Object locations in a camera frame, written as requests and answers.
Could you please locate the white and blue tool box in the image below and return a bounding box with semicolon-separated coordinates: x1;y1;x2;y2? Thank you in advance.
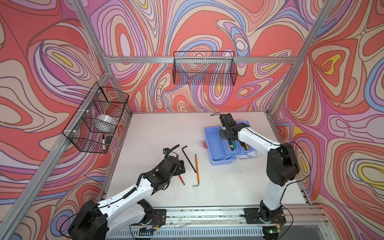
204;126;261;166

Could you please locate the black hex key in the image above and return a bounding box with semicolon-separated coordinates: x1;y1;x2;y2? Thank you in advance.
182;146;197;174

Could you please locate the orange handled screwdriver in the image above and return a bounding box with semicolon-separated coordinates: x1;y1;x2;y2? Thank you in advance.
193;154;200;187

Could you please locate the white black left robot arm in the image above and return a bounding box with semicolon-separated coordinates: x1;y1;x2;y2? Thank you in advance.
68;156;186;240

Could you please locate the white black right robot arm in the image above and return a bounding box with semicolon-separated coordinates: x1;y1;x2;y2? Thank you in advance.
219;113;300;213

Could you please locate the silver tape roll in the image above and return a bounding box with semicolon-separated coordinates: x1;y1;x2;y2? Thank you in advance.
91;114;118;127

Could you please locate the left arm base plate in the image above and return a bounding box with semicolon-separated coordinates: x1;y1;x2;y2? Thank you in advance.
133;209;167;228

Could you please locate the black wire basket back wall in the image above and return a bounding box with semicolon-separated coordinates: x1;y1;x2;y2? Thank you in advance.
173;50;238;86

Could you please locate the black wire basket wall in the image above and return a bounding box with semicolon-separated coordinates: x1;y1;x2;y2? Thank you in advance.
63;83;130;154
173;50;238;86

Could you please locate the black wire basket left wall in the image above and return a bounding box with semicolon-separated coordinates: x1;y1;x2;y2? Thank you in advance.
63;83;130;154

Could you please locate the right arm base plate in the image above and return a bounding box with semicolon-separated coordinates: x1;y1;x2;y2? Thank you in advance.
241;207;287;225

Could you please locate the aluminium front rail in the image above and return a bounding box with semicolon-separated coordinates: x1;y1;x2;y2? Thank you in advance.
109;205;331;230

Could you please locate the aluminium corner frame post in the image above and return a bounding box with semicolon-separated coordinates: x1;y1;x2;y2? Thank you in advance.
266;0;338;117

